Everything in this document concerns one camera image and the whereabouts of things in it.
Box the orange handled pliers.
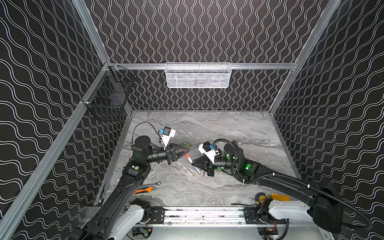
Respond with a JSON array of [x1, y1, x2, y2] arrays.
[[135, 186, 156, 195]]

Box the silver wrench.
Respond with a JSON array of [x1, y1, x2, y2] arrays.
[[139, 182, 162, 190]]

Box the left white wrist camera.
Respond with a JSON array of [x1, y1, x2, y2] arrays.
[[159, 126, 176, 149]]

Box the yellow block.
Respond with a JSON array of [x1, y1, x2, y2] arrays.
[[271, 193, 291, 202]]

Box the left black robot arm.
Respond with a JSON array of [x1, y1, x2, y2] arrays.
[[69, 136, 190, 240]]

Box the white pen yellow end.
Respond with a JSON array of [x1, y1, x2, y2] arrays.
[[178, 163, 194, 176]]

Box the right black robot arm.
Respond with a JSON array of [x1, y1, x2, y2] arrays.
[[192, 139, 373, 234]]

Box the yellow black tape measure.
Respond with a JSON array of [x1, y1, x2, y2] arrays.
[[255, 193, 269, 207]]

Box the white wire mesh basket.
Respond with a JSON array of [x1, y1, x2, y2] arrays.
[[165, 62, 232, 89]]

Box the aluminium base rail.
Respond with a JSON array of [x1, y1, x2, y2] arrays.
[[80, 205, 331, 229]]

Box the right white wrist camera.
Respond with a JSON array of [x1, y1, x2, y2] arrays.
[[199, 142, 219, 164]]

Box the black wire mesh basket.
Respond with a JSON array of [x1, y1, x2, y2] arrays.
[[86, 66, 137, 122]]

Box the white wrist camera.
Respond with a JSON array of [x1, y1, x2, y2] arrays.
[[159, 126, 176, 149], [199, 142, 219, 164]]

